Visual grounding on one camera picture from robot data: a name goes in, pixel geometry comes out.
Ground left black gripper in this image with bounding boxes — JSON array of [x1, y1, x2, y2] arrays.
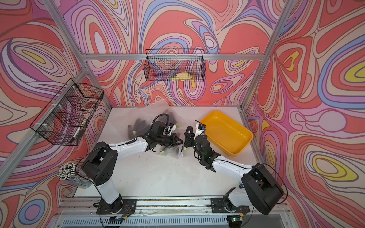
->
[[155, 133, 184, 148]]

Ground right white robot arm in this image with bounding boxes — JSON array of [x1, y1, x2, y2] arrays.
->
[[184, 132, 284, 215]]

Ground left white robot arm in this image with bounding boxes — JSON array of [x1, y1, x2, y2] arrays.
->
[[81, 121, 183, 213]]

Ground yellow plastic tray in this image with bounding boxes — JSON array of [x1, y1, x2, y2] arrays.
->
[[201, 110, 253, 157]]

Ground yellow item in basket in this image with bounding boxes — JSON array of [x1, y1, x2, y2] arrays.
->
[[170, 71, 193, 81]]

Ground clear cup of sticks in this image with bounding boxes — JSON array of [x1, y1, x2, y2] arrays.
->
[[57, 163, 93, 189]]

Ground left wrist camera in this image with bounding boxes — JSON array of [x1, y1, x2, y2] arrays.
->
[[166, 123, 178, 135]]

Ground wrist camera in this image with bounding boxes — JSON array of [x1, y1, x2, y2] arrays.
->
[[166, 123, 178, 135], [195, 123, 206, 137]]

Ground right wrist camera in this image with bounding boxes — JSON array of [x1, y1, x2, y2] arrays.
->
[[195, 123, 206, 137]]

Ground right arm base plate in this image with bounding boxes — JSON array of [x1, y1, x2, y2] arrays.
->
[[207, 197, 250, 215]]

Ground back black wire basket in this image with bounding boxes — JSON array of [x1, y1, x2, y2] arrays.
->
[[143, 48, 206, 81]]

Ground black wire basket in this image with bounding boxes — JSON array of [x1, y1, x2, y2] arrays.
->
[[29, 79, 104, 146], [143, 48, 206, 81]]

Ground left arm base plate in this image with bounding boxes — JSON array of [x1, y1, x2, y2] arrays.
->
[[97, 199, 137, 215]]

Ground left black wire basket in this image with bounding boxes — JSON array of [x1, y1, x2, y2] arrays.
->
[[29, 79, 104, 146]]

